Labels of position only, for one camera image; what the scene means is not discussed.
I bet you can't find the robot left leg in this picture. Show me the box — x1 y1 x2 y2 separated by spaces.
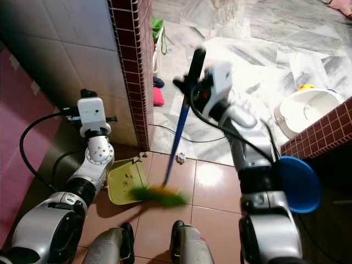
82 222 136 264

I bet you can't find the blue round plastic lid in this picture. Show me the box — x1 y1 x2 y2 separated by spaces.
275 156 323 214

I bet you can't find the pink cloth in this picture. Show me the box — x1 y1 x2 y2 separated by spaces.
327 0 352 18

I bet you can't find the robot leg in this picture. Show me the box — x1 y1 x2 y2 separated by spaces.
82 222 136 264
169 220 216 264

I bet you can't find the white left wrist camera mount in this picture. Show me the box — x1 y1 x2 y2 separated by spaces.
76 97 106 138

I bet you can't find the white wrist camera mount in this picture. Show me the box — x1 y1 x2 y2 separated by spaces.
205 61 234 106
76 97 106 138

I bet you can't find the robot right leg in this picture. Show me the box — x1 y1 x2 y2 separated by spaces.
169 220 216 264

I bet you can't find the green hanging bag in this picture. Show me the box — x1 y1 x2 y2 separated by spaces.
151 16 167 56

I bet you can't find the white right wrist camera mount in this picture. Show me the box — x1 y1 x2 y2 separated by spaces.
205 61 234 106

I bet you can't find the white plastic basin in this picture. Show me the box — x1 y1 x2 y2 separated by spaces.
273 88 345 140

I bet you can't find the blue broom with green bristles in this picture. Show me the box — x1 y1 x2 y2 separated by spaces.
128 46 207 208

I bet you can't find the pink object on floor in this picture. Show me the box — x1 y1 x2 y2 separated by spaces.
152 87 165 107

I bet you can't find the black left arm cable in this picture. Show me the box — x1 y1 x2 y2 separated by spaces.
19 109 84 192

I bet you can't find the thin black floor cable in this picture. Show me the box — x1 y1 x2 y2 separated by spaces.
151 123 222 146

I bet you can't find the small yellow object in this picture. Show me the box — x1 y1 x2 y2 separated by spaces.
295 83 316 92

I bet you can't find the yellow-green plastic dustpan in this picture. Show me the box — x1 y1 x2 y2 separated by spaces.
107 156 150 206

